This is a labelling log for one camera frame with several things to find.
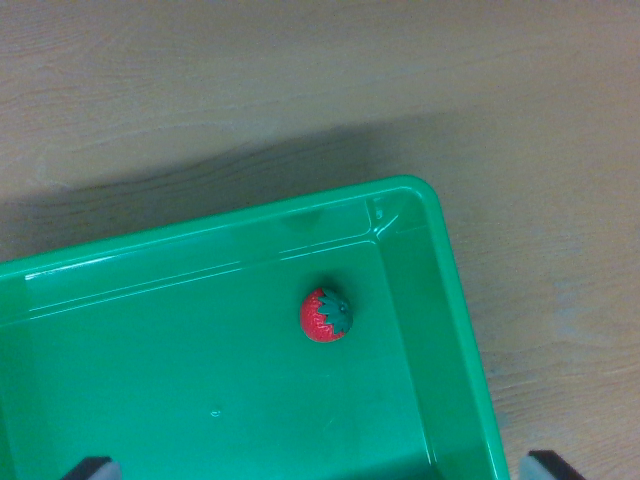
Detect red toy strawberry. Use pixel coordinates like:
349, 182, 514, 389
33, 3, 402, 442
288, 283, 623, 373
299, 286, 355, 344

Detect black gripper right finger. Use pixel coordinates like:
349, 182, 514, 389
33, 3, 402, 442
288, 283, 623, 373
519, 449, 586, 480

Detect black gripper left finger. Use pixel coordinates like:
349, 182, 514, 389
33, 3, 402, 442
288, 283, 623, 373
59, 455, 123, 480

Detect green plastic bin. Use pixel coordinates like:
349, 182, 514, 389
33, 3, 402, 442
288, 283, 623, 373
0, 174, 510, 480

